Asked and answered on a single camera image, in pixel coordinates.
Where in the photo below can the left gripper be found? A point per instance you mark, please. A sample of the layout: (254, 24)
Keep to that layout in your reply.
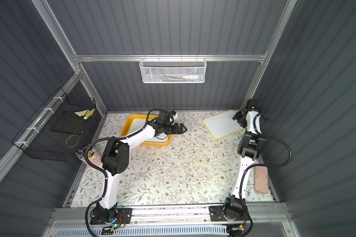
(174, 128)

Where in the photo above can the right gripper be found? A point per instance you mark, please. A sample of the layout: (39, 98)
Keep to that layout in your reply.
(241, 118)

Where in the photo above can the whiteboard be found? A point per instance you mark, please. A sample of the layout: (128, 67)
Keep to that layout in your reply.
(222, 125)
(138, 123)

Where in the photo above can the yellow plastic storage box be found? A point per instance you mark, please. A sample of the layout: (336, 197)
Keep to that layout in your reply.
(127, 126)

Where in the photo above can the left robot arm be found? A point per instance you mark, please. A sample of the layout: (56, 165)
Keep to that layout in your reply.
(116, 156)

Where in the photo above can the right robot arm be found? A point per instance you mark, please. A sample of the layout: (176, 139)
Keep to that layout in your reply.
(249, 149)

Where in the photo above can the floral table mat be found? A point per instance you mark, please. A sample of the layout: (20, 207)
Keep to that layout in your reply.
(194, 168)

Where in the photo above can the markers in white basket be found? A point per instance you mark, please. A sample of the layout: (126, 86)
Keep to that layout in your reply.
(181, 78)

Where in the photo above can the pink eraser case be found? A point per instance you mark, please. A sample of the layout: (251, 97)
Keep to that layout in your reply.
(261, 180)

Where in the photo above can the pink pen cup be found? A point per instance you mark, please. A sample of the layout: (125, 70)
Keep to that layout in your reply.
(94, 156)

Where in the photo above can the yellow sticky note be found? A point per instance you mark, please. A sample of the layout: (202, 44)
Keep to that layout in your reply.
(81, 113)

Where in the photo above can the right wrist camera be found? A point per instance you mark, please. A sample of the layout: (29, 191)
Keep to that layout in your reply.
(251, 104)

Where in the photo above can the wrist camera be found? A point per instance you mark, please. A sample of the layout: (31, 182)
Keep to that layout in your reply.
(166, 117)
(251, 104)

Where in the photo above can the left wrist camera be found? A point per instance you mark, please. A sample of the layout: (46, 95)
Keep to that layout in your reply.
(166, 117)

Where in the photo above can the white wire mesh basket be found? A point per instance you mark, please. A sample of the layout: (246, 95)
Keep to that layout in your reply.
(150, 69)

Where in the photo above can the black wire basket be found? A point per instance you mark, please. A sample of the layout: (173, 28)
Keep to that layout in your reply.
(57, 133)

